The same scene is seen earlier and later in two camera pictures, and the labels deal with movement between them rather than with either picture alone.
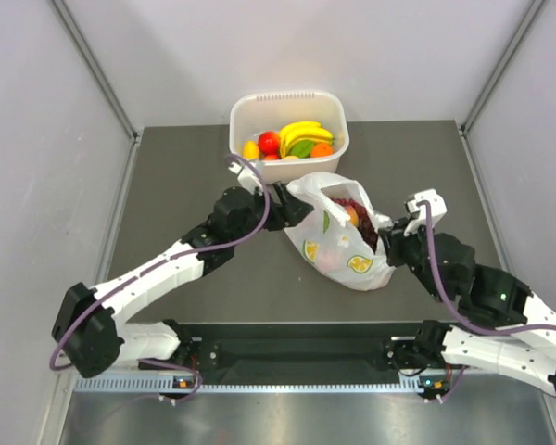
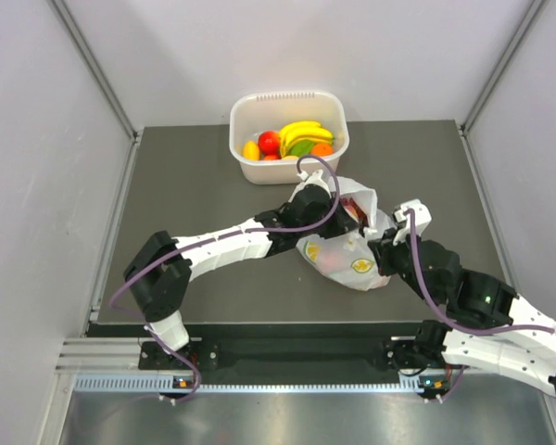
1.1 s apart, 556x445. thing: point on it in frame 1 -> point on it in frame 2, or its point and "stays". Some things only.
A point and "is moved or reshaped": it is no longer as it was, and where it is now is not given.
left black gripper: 290,212 -> 340,225
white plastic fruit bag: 324,242 is moved or reshaped
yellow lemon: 250,150 stays
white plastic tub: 251,114 stays
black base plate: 304,349 stays
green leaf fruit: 303,149 stays
